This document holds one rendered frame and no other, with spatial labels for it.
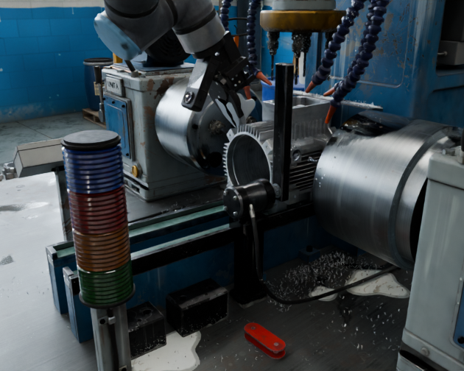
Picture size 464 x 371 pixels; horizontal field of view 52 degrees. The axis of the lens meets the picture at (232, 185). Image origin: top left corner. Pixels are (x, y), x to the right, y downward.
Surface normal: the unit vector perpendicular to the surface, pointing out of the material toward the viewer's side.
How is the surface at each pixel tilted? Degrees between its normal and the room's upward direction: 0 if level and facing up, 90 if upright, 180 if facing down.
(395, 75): 90
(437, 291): 90
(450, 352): 90
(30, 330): 0
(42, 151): 57
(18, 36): 90
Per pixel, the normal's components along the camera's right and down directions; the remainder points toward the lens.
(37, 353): 0.00, -0.94
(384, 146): -0.52, -0.59
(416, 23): -0.81, 0.21
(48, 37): 0.66, 0.26
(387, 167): -0.66, -0.38
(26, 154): 0.49, -0.28
